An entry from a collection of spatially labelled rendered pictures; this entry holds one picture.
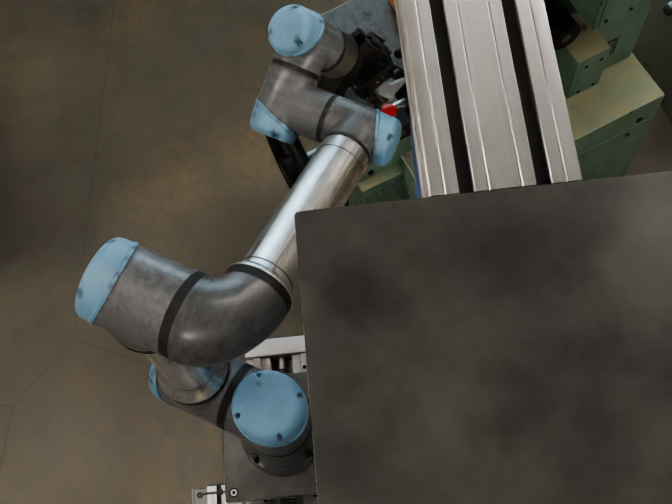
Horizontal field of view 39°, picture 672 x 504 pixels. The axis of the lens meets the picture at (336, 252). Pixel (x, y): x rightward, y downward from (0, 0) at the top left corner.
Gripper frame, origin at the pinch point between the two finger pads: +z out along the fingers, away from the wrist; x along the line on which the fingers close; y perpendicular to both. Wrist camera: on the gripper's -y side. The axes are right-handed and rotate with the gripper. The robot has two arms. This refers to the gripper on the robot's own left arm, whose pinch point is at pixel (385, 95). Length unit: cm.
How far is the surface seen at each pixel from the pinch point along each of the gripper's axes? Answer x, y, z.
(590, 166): -13, 15, 63
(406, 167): -6.2, -8.2, 16.4
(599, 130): -13, 22, 46
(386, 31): 22.7, 1.9, 21.8
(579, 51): -9.2, 29.7, 17.1
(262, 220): 39, -72, 83
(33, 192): 81, -121, 55
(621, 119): -13, 27, 49
